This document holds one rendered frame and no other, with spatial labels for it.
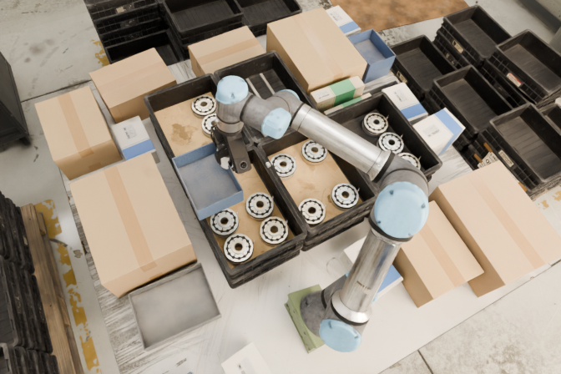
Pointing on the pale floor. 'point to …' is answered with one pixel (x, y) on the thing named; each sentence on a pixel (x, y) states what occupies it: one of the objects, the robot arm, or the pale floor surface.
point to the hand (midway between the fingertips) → (229, 167)
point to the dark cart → (11, 108)
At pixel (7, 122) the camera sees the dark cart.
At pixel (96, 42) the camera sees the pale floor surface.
